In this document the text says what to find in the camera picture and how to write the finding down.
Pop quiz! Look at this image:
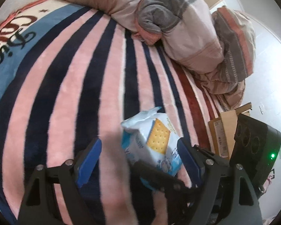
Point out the blue cracker pack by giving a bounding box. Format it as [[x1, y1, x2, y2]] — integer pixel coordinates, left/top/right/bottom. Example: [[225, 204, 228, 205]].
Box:
[[121, 107, 182, 176]]

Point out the cardboard box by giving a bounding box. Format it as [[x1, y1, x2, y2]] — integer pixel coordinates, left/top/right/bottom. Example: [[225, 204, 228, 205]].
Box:
[[208, 102, 252, 160]]

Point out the striped grey pink pillow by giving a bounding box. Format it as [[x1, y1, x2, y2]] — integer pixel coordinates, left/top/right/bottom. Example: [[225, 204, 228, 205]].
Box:
[[194, 6, 256, 111]]

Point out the striped pink navy blanket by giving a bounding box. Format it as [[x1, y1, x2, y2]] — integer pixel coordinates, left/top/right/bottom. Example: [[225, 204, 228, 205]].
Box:
[[0, 0, 222, 224]]

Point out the pink grey rolled duvet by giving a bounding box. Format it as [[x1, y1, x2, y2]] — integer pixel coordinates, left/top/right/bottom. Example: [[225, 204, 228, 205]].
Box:
[[66, 0, 224, 74]]

